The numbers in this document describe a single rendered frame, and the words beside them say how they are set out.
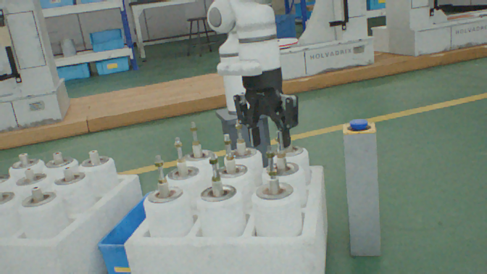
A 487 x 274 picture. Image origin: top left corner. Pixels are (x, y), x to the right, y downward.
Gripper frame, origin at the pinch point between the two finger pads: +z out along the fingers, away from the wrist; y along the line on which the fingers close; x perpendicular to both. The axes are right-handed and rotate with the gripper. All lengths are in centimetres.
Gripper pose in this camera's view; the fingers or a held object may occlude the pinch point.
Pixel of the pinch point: (269, 140)
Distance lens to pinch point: 86.8
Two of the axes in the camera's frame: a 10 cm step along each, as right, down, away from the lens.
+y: -7.6, -1.0, 6.4
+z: 1.3, 9.5, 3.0
